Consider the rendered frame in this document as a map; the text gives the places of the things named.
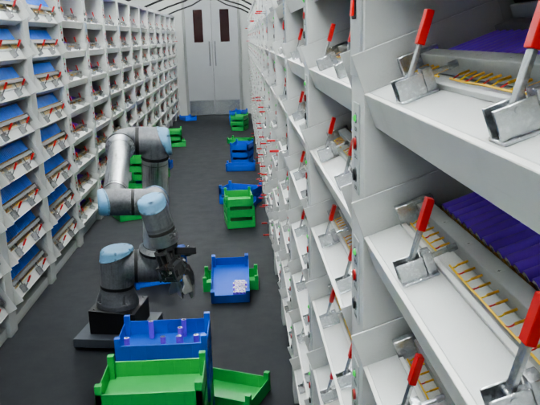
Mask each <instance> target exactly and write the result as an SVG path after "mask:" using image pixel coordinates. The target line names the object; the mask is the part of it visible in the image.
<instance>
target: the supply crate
mask: <svg viewBox="0 0 540 405"><path fill-rule="evenodd" d="M179 326H182V323H181V319H168V320H153V327H154V338H153V339H150V338H149V324H148V321H130V315H124V325H123V327H122V330H121V332H120V335H119V337H115V338H114V349H115V358H116V362H119V361H136V360H155V359H174V358H198V352H199V351H200V350H205V351H206V358H208V353H209V345H210V338H211V319H210V311H208V312H204V318H187V319H186V328H187V336H186V337H183V341H184V343H176V335H178V327H179ZM195 333H198V335H199V342H194V334H195ZM162 335H165V336H166V344H161V342H160V336H162ZM124 337H129V341H130V346H125V344H124Z"/></svg>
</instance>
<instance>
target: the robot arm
mask: <svg viewBox="0 0 540 405"><path fill-rule="evenodd" d="M105 150H106V153H107V155H108V160H107V165H106V171H105V176H104V187H103V188H101V189H99V190H98V191H97V202H98V213H99V215H103V216H110V215H141V217H142V220H143V243H141V245H140V247H139V249H133V245H131V244H129V243H115V244H111V245H108V246H107V247H104V248H103V249H102V250H101V251H100V259H99V262H100V292H99V294H98V297H97V299H96V306H97V308H98V309H101V310H103V311H106V312H114V313H116V312H124V311H128V310H130V309H134V308H135V307H137V306H138V304H139V297H138V295H137V292H136V290H135V288H134V283H139V282H160V283H161V282H164V283H167V282H170V289H169V294H170V295H172V294H174V293H177V294H178V295H179V296H180V297H181V298H182V299H183V296H184V294H187V293H189V294H190V297H191V299H192V298H193V297H194V272H193V270H192V268H191V267H190V265H189V264H188V263H187V262H186V259H184V258H183V257H181V255H185V256H191V255H193V254H196V247H191V246H185V247H177V246H178V243H177V242H178V235H177V232H176V230H175V226H174V222H173V220H172V217H171V214H170V210H169V191H168V160H169V156H170V155H172V146H171V140H170V131H169V130H168V129H167V128H166V127H158V126H157V127H128V128H123V129H119V130H117V131H116V132H114V133H112V134H111V135H110V136H109V137H108V139H107V141H106V144H105ZM133 155H141V172H142V189H129V166H130V158H131V157H132V156H133ZM184 274H185V275H184ZM181 279H182V282H183V284H184V285H183V288H182V285H181V284H180V280H181Z"/></svg>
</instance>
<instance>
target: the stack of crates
mask: <svg viewBox="0 0 540 405"><path fill-rule="evenodd" d="M107 363H108V365H107V367H106V369H105V372H104V374H103V377H102V379H101V381H100V383H99V384H95V386H94V392H95V401H96V405H209V404H208V390H207V362H206V351H205V350H200V351H199V352H198V358H174V359H155V360H136V361H119V362H115V358H114V354H108V356H107Z"/></svg>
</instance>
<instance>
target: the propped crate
mask: <svg viewBox="0 0 540 405"><path fill-rule="evenodd" d="M211 259H212V261H211V303H212V304H219V303H238V302H250V284H249V264H248V253H244V257H227V258H215V255H211ZM235 280H245V281H246V282H247V288H246V294H238V295H233V282H235Z"/></svg>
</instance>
